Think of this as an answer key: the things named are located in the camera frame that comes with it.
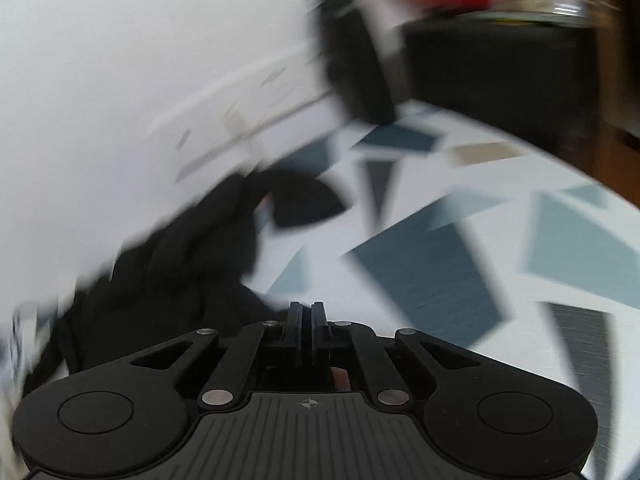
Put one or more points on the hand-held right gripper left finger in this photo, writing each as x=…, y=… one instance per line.
x=295, y=332

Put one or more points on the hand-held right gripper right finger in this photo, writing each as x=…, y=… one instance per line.
x=318, y=332

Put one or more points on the black garment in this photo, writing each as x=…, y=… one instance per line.
x=165, y=270

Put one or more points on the geometric printed bed sheet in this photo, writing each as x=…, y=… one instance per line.
x=425, y=270

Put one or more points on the dark upright object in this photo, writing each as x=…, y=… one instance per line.
x=357, y=55

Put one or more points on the black cabinet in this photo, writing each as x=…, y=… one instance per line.
x=495, y=75

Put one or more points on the brown wooden furniture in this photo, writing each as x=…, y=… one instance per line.
x=617, y=55

